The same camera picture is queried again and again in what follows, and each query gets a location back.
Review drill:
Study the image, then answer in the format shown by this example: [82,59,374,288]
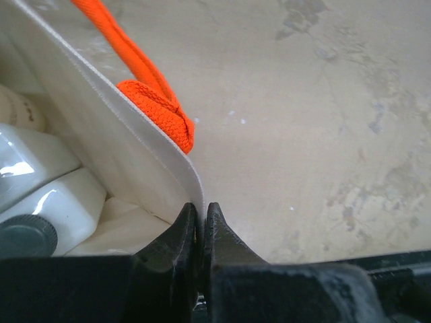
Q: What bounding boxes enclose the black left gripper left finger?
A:
[131,203,197,322]

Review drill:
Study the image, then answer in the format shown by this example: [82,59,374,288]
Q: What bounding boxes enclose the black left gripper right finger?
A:
[205,203,384,322]

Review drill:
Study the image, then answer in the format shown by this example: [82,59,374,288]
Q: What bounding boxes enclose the white square bottle dark cap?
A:
[1,123,81,211]

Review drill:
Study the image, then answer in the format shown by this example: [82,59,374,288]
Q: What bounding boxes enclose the canvas bag orange handles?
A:
[1,1,205,256]

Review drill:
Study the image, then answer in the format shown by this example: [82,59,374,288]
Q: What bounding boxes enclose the beige bottle beige cap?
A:
[1,85,46,132]

